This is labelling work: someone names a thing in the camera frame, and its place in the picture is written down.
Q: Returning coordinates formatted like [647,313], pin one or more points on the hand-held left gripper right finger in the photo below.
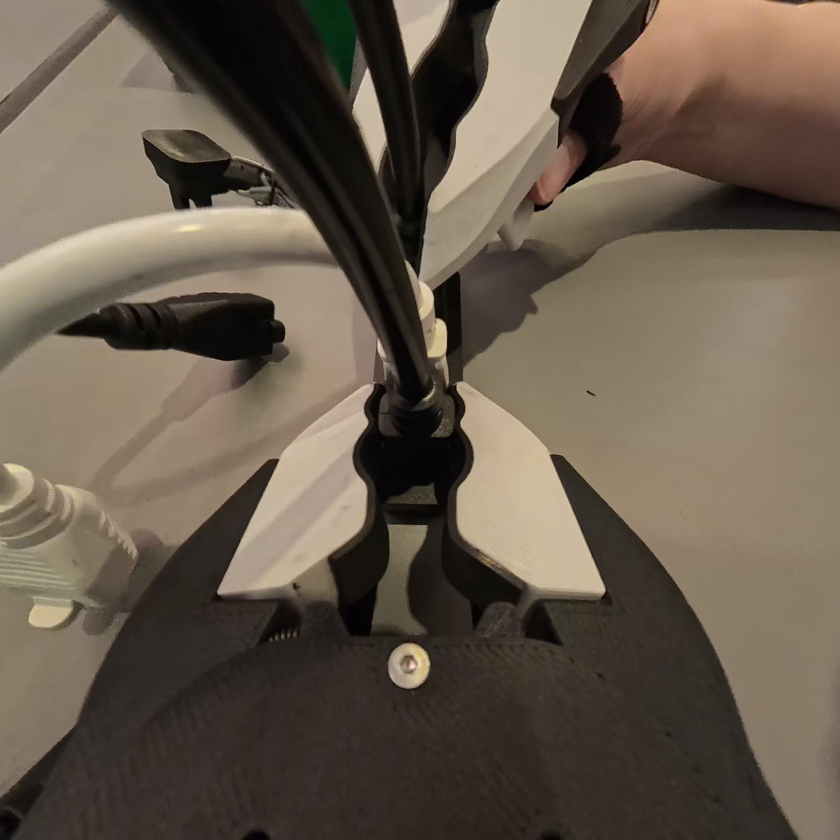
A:
[525,518]

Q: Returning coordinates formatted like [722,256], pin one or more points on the white warning tag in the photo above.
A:
[246,172]

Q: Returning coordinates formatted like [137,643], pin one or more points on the black power strip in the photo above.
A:
[413,479]

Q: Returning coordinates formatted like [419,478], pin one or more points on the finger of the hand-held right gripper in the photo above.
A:
[512,131]
[430,26]

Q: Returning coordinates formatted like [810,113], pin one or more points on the person's right hand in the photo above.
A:
[689,85]

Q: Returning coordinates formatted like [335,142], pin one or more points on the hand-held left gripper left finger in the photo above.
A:
[302,512]

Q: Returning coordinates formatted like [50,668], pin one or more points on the green plastic bin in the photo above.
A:
[331,33]

